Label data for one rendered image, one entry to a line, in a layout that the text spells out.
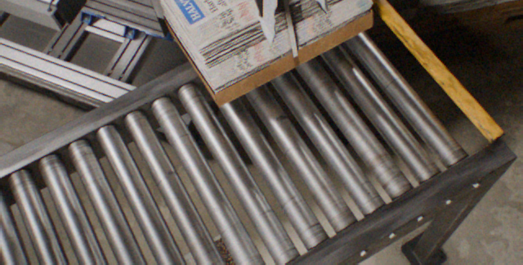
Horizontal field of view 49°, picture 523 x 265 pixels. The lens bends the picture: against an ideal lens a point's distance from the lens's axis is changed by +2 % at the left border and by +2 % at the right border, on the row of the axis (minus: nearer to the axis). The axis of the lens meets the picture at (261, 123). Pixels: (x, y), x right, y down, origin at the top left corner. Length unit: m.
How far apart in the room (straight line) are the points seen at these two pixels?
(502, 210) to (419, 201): 0.93
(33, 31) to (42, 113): 0.31
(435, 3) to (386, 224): 1.12
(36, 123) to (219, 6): 1.40
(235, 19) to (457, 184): 0.52
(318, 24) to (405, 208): 0.40
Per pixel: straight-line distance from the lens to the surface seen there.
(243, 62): 1.10
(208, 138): 1.17
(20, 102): 2.38
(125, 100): 1.26
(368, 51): 1.26
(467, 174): 1.16
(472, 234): 1.98
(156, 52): 2.04
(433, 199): 1.13
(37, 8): 1.58
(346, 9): 1.17
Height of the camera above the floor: 1.84
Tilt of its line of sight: 63 degrees down
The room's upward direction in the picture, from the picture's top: 10 degrees counter-clockwise
